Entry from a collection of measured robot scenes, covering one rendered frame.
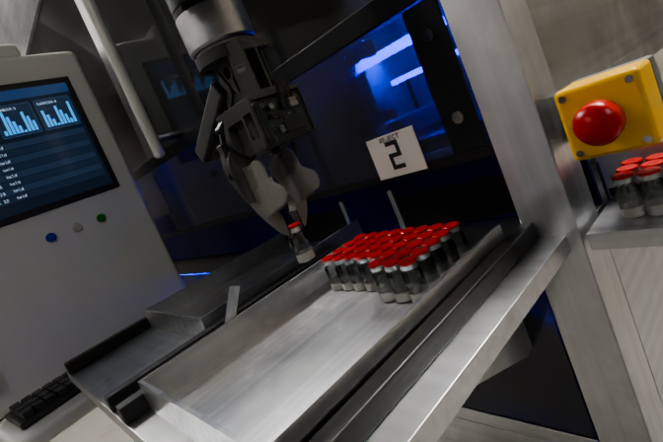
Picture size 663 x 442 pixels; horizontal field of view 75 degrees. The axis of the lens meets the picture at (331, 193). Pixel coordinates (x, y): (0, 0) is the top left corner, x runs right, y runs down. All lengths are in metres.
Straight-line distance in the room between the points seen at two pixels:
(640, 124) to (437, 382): 0.29
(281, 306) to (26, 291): 0.72
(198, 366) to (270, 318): 0.11
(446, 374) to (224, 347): 0.30
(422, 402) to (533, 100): 0.31
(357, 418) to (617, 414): 0.40
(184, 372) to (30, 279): 0.70
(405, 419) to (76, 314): 0.98
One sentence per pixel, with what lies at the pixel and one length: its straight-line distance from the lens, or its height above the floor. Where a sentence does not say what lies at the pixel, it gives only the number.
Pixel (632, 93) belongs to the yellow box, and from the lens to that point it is 0.47.
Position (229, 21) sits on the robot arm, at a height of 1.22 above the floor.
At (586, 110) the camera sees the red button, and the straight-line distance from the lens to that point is 0.45.
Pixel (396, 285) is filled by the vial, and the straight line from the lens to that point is 0.47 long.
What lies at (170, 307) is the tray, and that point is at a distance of 0.90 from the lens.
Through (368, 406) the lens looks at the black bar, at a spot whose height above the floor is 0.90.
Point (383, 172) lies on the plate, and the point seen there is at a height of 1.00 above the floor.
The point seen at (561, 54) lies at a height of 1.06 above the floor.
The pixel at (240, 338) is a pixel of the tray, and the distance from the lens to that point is 0.58.
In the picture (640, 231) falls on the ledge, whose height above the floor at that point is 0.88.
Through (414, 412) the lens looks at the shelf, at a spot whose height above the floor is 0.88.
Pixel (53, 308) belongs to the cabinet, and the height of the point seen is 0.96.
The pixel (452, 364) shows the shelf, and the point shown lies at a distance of 0.37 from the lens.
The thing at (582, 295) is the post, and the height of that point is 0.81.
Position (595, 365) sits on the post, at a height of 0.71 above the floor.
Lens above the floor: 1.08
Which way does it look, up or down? 7 degrees down
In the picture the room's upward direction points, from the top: 23 degrees counter-clockwise
